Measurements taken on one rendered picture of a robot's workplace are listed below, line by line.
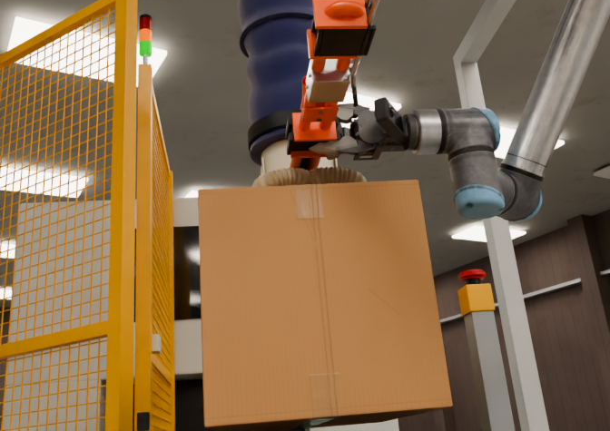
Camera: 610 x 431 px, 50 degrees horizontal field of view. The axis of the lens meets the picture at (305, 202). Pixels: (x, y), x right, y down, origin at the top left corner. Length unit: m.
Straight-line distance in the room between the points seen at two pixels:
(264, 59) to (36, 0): 4.14
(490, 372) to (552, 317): 11.08
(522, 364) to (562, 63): 3.01
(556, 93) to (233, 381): 0.84
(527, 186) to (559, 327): 11.32
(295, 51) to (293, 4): 0.13
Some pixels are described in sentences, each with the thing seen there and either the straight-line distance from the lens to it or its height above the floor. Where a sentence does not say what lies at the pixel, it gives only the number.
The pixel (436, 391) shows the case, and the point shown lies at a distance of 1.13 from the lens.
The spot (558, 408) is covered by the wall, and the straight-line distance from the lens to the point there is 12.83.
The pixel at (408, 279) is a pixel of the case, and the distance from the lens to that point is 1.15.
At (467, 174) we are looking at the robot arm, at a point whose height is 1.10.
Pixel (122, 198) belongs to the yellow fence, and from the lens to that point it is 1.94.
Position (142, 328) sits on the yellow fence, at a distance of 2.33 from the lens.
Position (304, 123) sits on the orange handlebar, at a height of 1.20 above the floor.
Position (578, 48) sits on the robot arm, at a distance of 1.44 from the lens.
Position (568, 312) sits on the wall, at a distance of 12.56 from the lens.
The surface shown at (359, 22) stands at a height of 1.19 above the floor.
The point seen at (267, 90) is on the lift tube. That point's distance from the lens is 1.54.
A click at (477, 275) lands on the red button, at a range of 1.76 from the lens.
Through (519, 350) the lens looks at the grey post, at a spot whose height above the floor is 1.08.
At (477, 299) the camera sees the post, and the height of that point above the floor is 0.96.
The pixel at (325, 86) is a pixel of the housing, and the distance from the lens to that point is 1.08.
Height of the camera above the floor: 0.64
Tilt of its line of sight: 20 degrees up
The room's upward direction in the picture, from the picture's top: 5 degrees counter-clockwise
